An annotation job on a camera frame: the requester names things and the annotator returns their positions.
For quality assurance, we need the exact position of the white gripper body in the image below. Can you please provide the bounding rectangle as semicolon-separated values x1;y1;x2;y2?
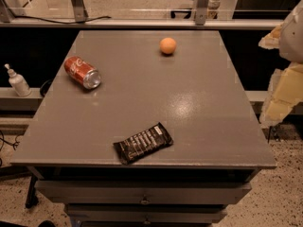
279;0;303;63

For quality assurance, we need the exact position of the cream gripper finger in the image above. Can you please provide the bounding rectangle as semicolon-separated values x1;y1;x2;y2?
258;25;282;49
259;62;303;128

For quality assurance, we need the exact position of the red coke can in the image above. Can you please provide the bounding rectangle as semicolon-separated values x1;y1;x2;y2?
63;56;101;90

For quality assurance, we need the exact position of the orange fruit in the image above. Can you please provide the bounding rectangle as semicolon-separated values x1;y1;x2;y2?
159;38;176;55

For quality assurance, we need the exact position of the black snack bar wrapper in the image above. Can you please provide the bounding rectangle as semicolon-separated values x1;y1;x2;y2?
114;123;173;165

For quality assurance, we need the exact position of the grey drawer cabinet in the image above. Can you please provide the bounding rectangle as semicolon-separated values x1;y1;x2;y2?
12;30;276;227

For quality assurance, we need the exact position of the grey drawer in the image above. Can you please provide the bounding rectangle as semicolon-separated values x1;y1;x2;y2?
35;181;251;205
65;204;226;223

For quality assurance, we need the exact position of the top grey drawer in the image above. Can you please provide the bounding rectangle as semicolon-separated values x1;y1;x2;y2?
35;181;251;205

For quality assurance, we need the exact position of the white pump bottle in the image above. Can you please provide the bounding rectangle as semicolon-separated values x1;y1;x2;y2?
5;63;31;97

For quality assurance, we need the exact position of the right metal frame post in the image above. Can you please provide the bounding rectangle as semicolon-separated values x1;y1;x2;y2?
195;0;209;26

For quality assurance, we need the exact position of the metal frame post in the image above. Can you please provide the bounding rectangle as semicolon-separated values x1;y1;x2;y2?
71;0;88;23
195;0;209;26

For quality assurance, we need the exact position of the left metal frame post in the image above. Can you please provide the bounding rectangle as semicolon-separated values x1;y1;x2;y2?
71;0;88;23

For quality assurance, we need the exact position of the black cable on ledge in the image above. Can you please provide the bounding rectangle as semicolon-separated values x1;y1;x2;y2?
6;8;112;25

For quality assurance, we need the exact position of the black cable on floor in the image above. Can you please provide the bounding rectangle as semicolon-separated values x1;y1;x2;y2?
0;130;23;168

